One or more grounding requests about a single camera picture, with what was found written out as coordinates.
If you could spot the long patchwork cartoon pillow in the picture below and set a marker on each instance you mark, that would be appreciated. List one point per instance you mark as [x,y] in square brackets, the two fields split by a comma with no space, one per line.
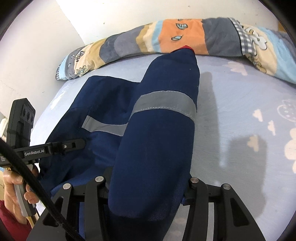
[271,52]

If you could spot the light blue cloud bedsheet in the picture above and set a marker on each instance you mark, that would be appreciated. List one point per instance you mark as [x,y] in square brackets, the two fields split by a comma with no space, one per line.
[245,137]

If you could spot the person's left hand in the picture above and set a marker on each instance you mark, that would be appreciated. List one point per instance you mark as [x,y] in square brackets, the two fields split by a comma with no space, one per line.
[11,203]

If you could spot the navy blue work garment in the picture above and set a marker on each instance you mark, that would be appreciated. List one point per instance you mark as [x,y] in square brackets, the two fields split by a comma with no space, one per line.
[144,132]

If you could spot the red sleeve of person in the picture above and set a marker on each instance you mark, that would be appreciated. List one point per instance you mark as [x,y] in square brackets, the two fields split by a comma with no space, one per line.
[11,227]

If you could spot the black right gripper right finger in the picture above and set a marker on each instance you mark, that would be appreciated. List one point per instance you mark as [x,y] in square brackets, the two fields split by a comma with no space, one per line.
[232,219]

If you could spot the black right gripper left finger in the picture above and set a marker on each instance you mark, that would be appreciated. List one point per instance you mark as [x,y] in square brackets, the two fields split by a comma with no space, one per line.
[84,207]

